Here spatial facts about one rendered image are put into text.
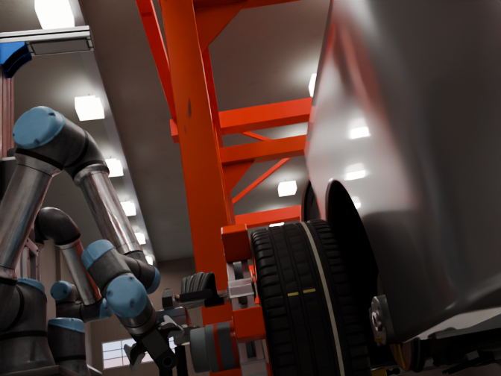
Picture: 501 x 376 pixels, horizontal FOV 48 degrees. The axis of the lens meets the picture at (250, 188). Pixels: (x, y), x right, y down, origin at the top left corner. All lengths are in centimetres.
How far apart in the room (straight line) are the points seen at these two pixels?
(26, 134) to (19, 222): 21
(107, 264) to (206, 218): 118
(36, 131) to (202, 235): 111
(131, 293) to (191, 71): 170
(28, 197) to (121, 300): 39
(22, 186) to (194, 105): 134
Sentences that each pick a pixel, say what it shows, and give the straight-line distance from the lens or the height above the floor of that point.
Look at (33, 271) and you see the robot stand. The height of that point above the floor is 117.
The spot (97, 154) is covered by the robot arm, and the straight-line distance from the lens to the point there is 150.
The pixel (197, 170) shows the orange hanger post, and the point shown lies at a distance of 244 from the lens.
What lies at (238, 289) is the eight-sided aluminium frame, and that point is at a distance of 150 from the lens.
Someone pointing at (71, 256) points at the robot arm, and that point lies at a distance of 215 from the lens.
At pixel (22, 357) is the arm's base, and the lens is 146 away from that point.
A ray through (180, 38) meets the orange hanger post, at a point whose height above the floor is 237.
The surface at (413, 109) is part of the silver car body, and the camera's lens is 106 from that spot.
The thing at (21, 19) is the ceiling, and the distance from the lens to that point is 910.
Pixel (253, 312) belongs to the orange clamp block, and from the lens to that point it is 139.
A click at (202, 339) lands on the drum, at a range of 169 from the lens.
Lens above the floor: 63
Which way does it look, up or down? 22 degrees up
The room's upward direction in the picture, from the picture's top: 10 degrees counter-clockwise
